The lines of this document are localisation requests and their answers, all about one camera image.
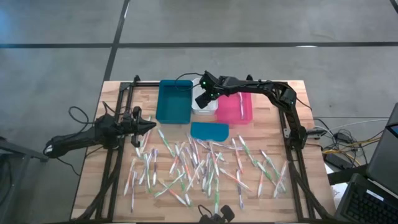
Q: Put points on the teal plastic bin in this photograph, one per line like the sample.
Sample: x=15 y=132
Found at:
x=174 y=105

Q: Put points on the pink plastic bin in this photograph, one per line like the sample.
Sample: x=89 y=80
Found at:
x=228 y=112

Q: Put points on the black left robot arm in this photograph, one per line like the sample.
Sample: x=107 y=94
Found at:
x=77 y=138

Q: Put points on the black aluminium table frame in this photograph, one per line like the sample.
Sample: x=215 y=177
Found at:
x=146 y=84

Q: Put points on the teal bin lid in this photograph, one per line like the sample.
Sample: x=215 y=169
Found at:
x=210 y=132

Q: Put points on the black open laptop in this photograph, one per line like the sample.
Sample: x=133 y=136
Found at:
x=367 y=205

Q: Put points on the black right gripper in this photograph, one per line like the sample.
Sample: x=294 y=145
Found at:
x=216 y=88

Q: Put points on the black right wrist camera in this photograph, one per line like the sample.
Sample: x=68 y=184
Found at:
x=209 y=79

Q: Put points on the white plastic bin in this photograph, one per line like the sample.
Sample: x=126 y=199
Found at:
x=206 y=111

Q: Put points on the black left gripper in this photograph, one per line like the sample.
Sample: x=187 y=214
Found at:
x=130 y=124

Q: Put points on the purple toothbrush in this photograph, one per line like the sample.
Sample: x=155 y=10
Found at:
x=196 y=165
x=142 y=176
x=204 y=172
x=203 y=143
x=241 y=105
x=240 y=189
x=134 y=192
x=155 y=168
x=191 y=145
x=225 y=146
x=185 y=155

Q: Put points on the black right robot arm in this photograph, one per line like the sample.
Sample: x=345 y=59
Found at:
x=267 y=88

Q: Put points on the black power brick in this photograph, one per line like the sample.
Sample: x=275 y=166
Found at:
x=335 y=161

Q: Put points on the grey laptop lid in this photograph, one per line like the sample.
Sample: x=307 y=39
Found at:
x=385 y=155

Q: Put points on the grey side table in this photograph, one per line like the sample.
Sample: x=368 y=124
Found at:
x=25 y=152

